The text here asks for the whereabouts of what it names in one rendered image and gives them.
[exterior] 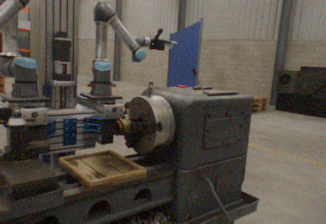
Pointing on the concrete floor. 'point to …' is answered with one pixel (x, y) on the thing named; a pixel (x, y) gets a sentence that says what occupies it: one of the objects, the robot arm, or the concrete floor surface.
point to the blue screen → (185, 56)
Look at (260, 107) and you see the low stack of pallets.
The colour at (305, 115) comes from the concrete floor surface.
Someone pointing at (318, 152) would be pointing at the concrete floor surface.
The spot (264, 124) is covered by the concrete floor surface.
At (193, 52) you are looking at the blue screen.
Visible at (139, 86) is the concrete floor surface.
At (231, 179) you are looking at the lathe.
